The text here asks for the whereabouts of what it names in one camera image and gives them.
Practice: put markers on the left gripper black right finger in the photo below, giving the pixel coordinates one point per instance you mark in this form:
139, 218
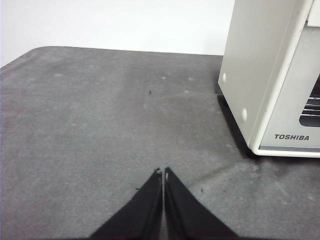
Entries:
190, 217

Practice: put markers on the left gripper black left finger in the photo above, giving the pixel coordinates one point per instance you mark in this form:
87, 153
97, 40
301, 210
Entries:
140, 215

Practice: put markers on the cream Toshiba toaster oven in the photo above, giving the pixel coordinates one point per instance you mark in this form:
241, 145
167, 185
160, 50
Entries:
252, 62

